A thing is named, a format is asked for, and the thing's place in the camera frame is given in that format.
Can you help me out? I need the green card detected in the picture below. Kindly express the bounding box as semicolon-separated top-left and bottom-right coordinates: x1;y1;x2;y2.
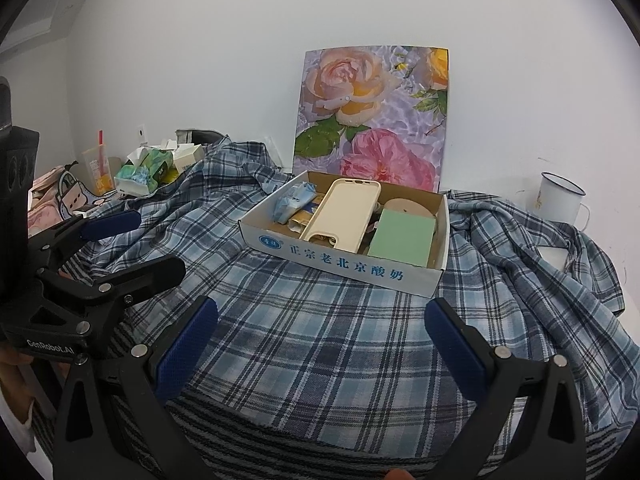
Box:
367;208;437;268

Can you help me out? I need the grey striped blanket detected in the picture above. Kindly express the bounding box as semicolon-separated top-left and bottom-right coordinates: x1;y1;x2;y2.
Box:
30;310;626;480

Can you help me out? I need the floral rose poster board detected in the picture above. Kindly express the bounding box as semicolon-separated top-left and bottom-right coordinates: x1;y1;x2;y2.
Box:
292;46;449;193

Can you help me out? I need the white small carton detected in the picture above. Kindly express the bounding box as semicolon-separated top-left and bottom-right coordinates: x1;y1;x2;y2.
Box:
172;144;207;171

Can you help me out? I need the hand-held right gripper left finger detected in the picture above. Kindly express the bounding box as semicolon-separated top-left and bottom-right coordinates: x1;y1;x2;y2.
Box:
52;296;219;480

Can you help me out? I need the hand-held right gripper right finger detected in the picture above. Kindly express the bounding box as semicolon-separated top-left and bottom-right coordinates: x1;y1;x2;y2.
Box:
424;297;587;480

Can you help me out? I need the white enamel mug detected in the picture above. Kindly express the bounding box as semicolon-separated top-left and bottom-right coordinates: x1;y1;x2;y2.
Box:
537;171;590;223

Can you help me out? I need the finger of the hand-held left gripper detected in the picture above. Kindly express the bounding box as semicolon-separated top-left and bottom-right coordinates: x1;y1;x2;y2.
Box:
30;210;142;262
35;255;187;311

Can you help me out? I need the gold and blue packet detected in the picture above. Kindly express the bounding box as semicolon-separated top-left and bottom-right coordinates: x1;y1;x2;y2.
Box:
287;205;321;234

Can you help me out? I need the cartoon cow figure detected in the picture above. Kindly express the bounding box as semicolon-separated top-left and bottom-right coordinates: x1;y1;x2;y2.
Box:
54;160;108;218

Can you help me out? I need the blue tissue packet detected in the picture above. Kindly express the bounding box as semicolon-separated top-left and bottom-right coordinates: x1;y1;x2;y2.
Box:
272;182;318;226

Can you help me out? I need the plastic cup with yellow drink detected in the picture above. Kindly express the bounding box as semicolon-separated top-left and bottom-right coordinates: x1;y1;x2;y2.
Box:
81;130;113;196

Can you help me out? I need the beige round pad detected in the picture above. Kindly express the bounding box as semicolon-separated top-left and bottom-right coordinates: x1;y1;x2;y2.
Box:
382;197;437;221

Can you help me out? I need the green tissue pack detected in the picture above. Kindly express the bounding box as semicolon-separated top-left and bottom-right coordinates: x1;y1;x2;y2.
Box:
115;147;174;196

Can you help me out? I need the blue plaid shirt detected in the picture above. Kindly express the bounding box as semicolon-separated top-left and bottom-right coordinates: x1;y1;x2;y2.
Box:
75;140;626;436

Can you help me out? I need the pink printed cloth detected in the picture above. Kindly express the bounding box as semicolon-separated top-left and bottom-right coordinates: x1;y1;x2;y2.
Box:
27;167;68;236

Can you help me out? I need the grey bag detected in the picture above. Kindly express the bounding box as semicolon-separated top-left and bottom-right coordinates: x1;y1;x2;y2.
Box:
175;129;230;150

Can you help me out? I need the person's left hand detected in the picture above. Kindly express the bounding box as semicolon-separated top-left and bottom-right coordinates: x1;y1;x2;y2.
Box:
0;344;34;368

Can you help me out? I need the white cardboard box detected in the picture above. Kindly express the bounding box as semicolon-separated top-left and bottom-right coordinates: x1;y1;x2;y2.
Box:
237;170;451;297

